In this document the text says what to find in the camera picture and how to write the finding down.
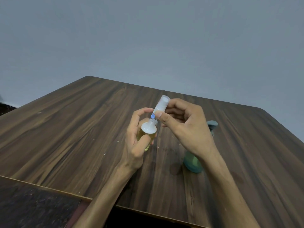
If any person's left hand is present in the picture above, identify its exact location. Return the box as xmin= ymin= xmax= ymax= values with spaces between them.
xmin=118 ymin=107 xmax=155 ymax=173

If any person's right hand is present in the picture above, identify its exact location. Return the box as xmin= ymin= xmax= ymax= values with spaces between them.
xmin=154 ymin=98 xmax=221 ymax=162

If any white spray cap with tube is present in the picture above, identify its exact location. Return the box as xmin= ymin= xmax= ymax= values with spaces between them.
xmin=150 ymin=95 xmax=171 ymax=119

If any maroon table leg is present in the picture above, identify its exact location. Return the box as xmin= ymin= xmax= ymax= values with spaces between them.
xmin=71 ymin=200 xmax=90 ymax=228

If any blue green pump bottle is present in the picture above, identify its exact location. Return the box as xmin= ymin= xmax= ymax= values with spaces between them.
xmin=183 ymin=120 xmax=219 ymax=174

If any person's left forearm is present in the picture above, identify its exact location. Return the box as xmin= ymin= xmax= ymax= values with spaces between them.
xmin=72 ymin=163 xmax=142 ymax=228

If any clear small bottle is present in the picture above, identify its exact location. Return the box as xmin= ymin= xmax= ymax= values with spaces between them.
xmin=137 ymin=118 xmax=158 ymax=152

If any person's right forearm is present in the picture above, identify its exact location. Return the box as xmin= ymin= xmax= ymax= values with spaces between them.
xmin=198 ymin=150 xmax=261 ymax=228

